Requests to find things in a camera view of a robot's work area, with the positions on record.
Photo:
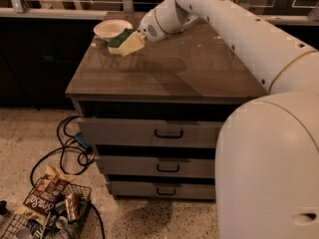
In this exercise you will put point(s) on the white paper bowl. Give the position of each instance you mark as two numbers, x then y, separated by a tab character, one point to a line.
109	29

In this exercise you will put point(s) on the metal railing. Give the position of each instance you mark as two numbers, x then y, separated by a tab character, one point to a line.
99	0

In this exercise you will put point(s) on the black wire basket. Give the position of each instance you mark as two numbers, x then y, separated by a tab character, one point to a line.
65	221

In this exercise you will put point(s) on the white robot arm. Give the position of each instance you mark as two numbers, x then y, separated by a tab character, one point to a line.
267	153

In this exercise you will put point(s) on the grey drawer cabinet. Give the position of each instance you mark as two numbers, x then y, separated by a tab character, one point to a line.
191	76

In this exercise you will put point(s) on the copper drink can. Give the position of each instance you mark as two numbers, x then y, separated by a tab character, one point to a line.
72	207

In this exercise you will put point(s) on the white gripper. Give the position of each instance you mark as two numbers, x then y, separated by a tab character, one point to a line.
149	27

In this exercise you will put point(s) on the green and yellow sponge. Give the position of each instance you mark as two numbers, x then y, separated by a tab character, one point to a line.
116	44

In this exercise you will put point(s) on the brown snack bag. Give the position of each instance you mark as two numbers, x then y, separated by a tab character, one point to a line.
42	198

